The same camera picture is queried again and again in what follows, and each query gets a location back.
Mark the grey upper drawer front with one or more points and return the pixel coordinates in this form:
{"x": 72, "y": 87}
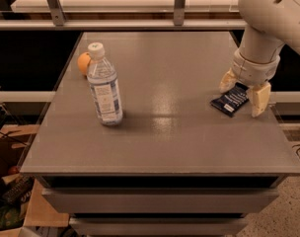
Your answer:
{"x": 159, "y": 200}

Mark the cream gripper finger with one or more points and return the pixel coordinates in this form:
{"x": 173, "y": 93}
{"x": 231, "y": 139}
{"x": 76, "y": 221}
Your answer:
{"x": 259, "y": 97}
{"x": 228, "y": 81}

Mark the green snack bag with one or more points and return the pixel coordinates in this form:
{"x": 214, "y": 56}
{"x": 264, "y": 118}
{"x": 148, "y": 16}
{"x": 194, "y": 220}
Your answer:
{"x": 10, "y": 217}

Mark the clear plastic water bottle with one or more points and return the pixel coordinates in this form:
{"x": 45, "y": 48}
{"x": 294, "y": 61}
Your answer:
{"x": 102, "y": 78}

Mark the grey lower drawer front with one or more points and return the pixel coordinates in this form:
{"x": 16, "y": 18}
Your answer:
{"x": 168, "y": 227}

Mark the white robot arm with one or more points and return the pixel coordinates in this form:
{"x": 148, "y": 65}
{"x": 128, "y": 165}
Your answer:
{"x": 270, "y": 25}

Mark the blue rxbar blueberry wrapper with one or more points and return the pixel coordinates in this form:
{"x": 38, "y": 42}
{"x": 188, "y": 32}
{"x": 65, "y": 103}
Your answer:
{"x": 228, "y": 103}

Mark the grey drawer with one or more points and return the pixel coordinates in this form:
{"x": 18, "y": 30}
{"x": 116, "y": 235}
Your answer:
{"x": 159, "y": 200}
{"x": 168, "y": 227}

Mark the brown cardboard box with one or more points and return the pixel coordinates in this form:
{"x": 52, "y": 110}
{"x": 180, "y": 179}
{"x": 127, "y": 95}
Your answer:
{"x": 39, "y": 213}

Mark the metal shelf frame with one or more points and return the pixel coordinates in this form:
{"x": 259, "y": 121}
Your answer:
{"x": 120, "y": 15}

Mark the orange fruit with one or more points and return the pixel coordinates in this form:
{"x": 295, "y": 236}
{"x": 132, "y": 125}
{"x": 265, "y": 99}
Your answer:
{"x": 83, "y": 62}

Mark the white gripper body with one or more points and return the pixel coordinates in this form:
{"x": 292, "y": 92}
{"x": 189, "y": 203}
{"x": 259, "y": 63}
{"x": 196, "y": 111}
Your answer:
{"x": 254, "y": 71}

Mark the black remote control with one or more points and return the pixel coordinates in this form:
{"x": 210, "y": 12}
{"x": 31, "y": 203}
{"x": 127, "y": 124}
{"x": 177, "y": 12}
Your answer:
{"x": 17, "y": 189}

